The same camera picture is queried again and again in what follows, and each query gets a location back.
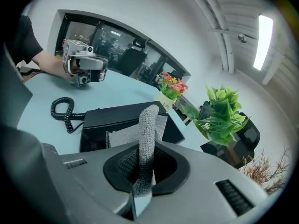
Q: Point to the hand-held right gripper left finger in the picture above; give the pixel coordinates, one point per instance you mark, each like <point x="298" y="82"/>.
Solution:
<point x="93" y="176"/>

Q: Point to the black desk telephone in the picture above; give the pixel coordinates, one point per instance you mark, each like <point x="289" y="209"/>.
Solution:
<point x="93" y="139"/>

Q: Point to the white ceiling pipe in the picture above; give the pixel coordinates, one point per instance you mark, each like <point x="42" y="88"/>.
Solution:
<point x="224" y="55"/>
<point x="231" y="59"/>

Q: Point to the dark glass partition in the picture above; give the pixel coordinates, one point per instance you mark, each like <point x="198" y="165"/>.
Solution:
<point x="81" y="29"/>

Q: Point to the person's left forearm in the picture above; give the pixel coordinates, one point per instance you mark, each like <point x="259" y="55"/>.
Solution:
<point x="49" y="64"/>

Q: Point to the brown dried plant in pot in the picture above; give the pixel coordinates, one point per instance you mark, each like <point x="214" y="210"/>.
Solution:
<point x="264" y="171"/>

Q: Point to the person's black shirt sleeve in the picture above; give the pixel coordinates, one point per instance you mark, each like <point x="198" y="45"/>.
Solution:
<point x="23" y="38"/>

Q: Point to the pink flowers in cream pot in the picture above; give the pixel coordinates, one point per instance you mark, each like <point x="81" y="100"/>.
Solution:
<point x="172" y="87"/>

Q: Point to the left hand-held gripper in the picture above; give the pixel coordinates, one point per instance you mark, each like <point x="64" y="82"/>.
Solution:
<point x="74" y="46"/>

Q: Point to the grey cloth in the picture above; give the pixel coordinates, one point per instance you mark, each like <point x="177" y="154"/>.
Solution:
<point x="147" y="136"/>

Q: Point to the ceiling dome camera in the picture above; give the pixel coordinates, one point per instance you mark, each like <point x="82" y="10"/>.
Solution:
<point x="242" y="38"/>

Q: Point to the green plant in white pot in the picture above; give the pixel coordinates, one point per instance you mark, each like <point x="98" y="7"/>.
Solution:
<point x="222" y="115"/>

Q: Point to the rectangular ceiling light panel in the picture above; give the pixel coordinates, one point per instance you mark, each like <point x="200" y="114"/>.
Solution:
<point x="264" y="41"/>

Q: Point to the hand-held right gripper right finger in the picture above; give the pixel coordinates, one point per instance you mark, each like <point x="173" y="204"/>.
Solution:
<point x="198" y="195"/>

